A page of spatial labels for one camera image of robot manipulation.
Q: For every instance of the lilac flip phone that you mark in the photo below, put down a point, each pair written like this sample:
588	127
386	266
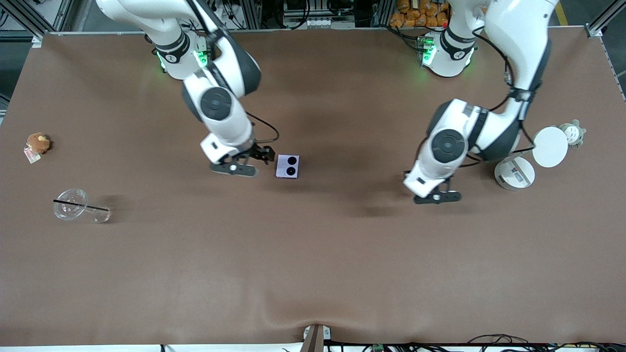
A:
287	166

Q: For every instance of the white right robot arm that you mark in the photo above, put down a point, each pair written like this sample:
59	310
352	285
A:
230	122

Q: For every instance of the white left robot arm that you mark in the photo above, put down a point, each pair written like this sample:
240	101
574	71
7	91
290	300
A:
484	132

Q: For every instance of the brown table cover mat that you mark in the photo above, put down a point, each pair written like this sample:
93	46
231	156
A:
313	254

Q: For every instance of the white desk lamp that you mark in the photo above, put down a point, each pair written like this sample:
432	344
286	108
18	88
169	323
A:
550	146

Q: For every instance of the black drinking straw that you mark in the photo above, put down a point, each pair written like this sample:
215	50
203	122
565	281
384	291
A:
93	208

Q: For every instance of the small white grey figurine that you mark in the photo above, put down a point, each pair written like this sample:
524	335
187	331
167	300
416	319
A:
572	133

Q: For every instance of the clear plastic cup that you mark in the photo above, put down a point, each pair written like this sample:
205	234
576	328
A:
71	204

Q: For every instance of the white connector strip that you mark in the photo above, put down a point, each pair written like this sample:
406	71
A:
318	22

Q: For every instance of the bag of orange snacks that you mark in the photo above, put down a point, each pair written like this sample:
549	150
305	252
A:
415	14

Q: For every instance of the brown plush toy with tag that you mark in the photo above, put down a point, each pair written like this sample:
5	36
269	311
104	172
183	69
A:
37	143

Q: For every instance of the aluminium camera mount post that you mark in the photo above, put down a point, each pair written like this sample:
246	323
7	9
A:
314	340

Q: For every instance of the aluminium frame profile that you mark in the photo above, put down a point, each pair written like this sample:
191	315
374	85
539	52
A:
29	17
604	22

